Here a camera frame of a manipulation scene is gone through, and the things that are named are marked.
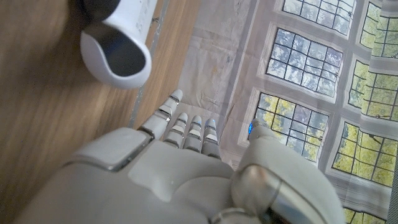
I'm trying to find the printed window backdrop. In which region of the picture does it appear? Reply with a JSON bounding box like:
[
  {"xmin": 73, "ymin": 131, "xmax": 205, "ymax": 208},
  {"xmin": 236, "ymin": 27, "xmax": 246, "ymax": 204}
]
[{"xmin": 177, "ymin": 0, "xmax": 398, "ymax": 224}]

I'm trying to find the white game controller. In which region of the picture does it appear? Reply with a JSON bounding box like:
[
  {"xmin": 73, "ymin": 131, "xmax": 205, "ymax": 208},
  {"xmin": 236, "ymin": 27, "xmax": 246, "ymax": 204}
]
[{"xmin": 76, "ymin": 0, "xmax": 159, "ymax": 90}]

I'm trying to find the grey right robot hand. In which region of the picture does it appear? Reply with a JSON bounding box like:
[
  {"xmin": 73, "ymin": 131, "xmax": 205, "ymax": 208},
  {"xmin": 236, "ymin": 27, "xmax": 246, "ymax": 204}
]
[{"xmin": 12, "ymin": 89, "xmax": 346, "ymax": 224}]

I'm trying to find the grey tape outline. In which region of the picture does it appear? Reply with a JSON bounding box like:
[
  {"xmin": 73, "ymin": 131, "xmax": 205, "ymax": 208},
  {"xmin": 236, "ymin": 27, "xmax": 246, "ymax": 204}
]
[{"xmin": 127, "ymin": 0, "xmax": 170, "ymax": 129}]

